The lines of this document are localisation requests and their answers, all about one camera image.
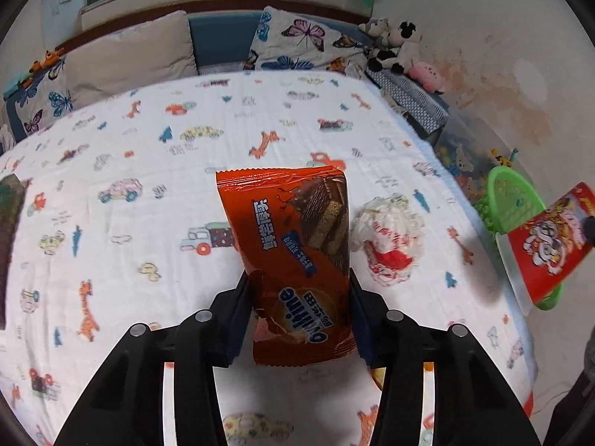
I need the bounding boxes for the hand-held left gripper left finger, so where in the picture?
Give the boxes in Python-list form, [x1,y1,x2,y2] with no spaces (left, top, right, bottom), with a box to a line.
[53,269,254,446]

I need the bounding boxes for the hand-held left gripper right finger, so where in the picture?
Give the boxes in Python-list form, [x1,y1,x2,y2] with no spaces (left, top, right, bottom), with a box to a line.
[346,269,542,446]

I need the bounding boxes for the red printed cup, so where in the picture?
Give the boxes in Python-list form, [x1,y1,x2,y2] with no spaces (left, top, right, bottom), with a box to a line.
[496,182,595,312]

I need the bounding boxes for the green mesh basket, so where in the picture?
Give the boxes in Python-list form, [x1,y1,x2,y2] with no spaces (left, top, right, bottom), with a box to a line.
[486,167,565,311]

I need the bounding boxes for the orange snack packet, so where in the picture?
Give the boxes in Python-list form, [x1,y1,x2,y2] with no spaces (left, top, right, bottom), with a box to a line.
[215,165,358,367]

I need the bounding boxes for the crumpled white red wrapper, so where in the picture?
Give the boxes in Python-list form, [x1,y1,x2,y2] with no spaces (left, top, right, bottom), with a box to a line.
[350,194,426,286]

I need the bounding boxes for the printed blanket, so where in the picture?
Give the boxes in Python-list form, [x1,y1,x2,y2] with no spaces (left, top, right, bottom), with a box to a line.
[0,70,540,446]

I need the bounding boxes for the clear storage box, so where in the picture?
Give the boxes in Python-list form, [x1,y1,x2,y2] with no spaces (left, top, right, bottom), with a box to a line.
[434,114,517,205]

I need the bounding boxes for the blue patterned folded cloth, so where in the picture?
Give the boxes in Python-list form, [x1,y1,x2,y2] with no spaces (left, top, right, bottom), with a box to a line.
[365,70,449,138]

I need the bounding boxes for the pink plush toy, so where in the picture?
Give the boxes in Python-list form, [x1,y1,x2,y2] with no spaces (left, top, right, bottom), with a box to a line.
[409,60,444,94]

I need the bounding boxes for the dark cloth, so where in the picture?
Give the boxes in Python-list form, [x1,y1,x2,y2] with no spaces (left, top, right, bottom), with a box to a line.
[0,174,29,330]

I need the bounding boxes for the blue headboard cushion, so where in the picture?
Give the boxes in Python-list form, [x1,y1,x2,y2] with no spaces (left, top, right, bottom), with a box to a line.
[188,13,261,75]

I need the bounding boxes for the beige pillow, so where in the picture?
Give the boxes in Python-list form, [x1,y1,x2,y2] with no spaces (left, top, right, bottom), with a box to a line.
[65,9,198,107]

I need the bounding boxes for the large butterfly pillow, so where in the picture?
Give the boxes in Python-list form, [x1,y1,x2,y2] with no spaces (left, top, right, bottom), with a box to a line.
[244,6,373,75]

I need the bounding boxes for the small butterfly pillow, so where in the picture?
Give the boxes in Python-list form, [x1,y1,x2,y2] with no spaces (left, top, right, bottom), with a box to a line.
[14,62,75,140]

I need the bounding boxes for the orange tiger toy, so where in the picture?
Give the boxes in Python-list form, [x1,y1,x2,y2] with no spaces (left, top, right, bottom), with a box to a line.
[28,49,66,75]

